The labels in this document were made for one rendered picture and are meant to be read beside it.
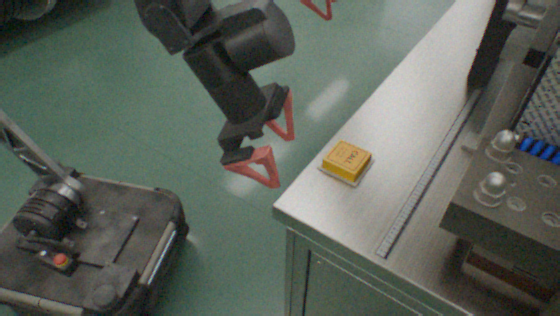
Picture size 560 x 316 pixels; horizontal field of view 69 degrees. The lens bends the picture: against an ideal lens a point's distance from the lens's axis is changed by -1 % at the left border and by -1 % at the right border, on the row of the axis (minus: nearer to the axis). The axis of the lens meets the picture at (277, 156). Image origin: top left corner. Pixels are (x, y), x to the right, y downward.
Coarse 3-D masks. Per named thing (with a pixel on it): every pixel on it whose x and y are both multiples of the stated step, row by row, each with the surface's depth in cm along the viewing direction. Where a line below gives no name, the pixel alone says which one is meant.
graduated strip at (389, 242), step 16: (480, 96) 93; (464, 112) 89; (448, 144) 82; (432, 160) 79; (432, 176) 76; (416, 192) 73; (416, 208) 70; (400, 224) 68; (384, 240) 66; (384, 256) 64
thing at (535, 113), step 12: (552, 60) 56; (552, 72) 56; (540, 84) 58; (552, 84) 57; (540, 96) 59; (552, 96) 58; (528, 108) 61; (540, 108) 60; (552, 108) 59; (528, 120) 62; (540, 120) 61; (552, 120) 60; (516, 132) 65; (528, 132) 63; (540, 132) 62; (552, 132) 61; (552, 144) 62
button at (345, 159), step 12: (336, 144) 78; (348, 144) 78; (324, 156) 76; (336, 156) 76; (348, 156) 76; (360, 156) 76; (324, 168) 77; (336, 168) 75; (348, 168) 74; (360, 168) 74
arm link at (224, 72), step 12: (204, 36) 47; (216, 36) 45; (192, 48) 47; (204, 48) 46; (216, 48) 46; (192, 60) 46; (204, 60) 46; (216, 60) 47; (228, 60) 47; (204, 72) 47; (216, 72) 47; (228, 72) 48; (204, 84) 49; (216, 84) 48
